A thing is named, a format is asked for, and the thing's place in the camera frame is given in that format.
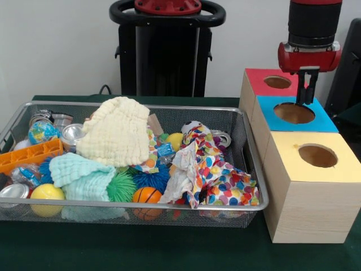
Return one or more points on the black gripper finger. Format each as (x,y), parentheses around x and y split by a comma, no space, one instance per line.
(310,96)
(301,93)

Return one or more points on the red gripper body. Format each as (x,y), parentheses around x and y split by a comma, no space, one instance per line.
(310,60)

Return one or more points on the small polka dot cloth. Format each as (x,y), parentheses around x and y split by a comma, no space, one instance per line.
(200,138)

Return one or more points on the wooden three-hole box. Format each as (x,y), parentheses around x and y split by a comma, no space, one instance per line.
(310,211)

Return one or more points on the shallow silver mesh bin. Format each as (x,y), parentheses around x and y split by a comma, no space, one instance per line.
(175,218)

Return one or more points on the black flat panel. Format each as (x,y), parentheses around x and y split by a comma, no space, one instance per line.
(349,79)

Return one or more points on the dark green side-table cloth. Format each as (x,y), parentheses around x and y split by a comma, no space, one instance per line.
(352,111)

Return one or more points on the large polka dot cloth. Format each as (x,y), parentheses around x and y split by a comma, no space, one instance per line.
(225,183)

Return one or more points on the yellow foam ball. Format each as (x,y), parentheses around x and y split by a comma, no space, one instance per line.
(175,141)
(46,192)

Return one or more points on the blue spiky ball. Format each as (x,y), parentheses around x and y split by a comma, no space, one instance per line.
(152,178)

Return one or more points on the orange toy basketball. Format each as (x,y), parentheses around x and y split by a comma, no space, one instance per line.
(146,194)

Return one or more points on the cream waffle cloth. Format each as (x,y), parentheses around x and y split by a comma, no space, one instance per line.
(115,132)

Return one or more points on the green spiky ball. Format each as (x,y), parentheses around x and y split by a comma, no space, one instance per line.
(121,186)

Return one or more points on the dark green tablecloth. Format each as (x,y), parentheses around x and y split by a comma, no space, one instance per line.
(141,248)

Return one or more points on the mint green waffle cloth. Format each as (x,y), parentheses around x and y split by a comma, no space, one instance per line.
(81,175)

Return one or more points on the blue globe ball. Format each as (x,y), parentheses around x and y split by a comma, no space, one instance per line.
(42,132)

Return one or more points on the orange plastic grid tray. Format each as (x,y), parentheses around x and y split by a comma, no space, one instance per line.
(28,155)

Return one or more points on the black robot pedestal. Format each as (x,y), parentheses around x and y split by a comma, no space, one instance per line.
(169,56)

